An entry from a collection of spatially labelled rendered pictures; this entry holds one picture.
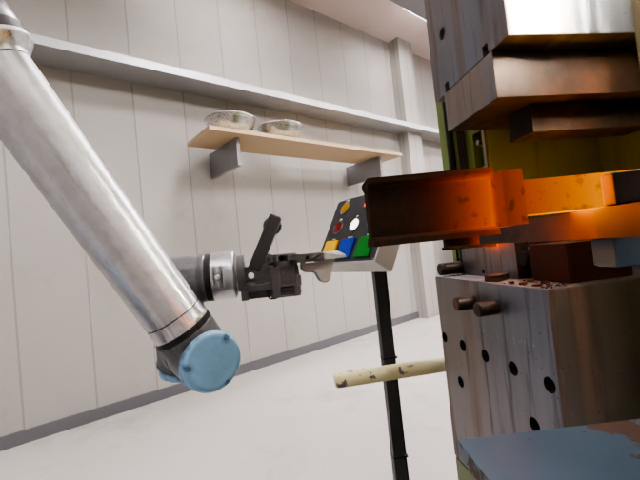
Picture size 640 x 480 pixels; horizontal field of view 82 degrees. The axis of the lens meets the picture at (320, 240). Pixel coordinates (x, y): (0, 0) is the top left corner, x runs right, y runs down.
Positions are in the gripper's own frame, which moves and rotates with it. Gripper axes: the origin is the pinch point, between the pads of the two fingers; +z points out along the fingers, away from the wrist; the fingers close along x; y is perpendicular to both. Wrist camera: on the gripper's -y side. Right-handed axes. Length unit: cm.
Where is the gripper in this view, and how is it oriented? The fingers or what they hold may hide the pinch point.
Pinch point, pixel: (338, 252)
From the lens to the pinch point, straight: 74.1
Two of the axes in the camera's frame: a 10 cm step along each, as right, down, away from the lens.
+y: 1.0, 9.9, -0.3
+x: 1.4, -0.5, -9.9
